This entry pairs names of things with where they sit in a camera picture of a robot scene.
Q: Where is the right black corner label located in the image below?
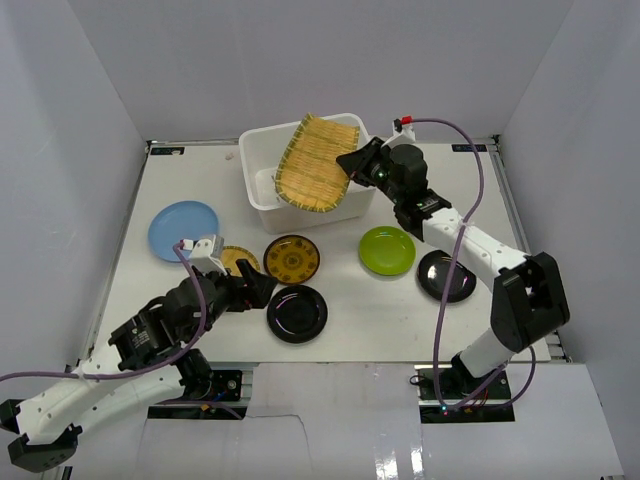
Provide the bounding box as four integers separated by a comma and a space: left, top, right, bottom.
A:
451, 144, 487, 153

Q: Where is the blue round plate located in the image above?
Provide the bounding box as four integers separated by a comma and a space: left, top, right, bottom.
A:
147, 200, 219, 263

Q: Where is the black plate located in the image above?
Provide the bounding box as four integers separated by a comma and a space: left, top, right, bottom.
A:
266, 285, 328, 345
417, 250, 477, 303

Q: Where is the round bamboo tray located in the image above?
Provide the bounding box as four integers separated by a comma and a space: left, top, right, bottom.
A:
220, 245, 261, 277

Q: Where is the white plastic bin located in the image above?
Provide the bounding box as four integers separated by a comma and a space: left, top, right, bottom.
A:
239, 113, 374, 234

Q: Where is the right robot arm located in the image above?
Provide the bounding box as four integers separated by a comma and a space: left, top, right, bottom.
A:
336, 138, 570, 399

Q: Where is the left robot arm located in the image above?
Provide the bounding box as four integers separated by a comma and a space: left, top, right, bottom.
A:
1, 260, 277, 473

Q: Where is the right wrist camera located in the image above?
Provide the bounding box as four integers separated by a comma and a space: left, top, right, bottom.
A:
386, 116, 416, 148

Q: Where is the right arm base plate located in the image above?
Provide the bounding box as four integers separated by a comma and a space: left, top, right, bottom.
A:
409, 365, 516, 425

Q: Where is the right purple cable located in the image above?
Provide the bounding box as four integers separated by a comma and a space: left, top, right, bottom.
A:
410, 117, 537, 412

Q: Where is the left black corner label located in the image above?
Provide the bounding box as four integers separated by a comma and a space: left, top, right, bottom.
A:
149, 146, 185, 156

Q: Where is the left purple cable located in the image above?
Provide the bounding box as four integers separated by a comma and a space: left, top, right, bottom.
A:
0, 241, 244, 420

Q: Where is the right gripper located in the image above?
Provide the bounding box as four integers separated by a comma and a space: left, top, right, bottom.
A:
337, 138, 403, 206

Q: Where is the large oval bamboo tray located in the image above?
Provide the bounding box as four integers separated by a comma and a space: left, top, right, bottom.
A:
274, 113, 360, 213

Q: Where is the yellow patterned plate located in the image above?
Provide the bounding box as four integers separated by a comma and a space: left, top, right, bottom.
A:
263, 234, 321, 285

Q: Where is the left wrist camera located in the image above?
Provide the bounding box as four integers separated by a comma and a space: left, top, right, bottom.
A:
181, 234, 225, 274

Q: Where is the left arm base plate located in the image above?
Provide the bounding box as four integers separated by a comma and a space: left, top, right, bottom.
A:
147, 369, 247, 421

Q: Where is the black corner label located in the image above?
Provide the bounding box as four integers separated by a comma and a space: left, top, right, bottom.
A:
451, 144, 487, 153
149, 146, 185, 156

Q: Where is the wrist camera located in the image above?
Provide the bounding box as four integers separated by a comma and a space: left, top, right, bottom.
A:
181, 234, 225, 274
386, 116, 416, 148

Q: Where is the green round plate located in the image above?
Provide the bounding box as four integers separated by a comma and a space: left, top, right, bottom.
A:
358, 226, 416, 276

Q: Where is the purple cable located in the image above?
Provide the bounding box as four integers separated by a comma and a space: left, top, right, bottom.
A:
410, 117, 537, 412
0, 241, 244, 420

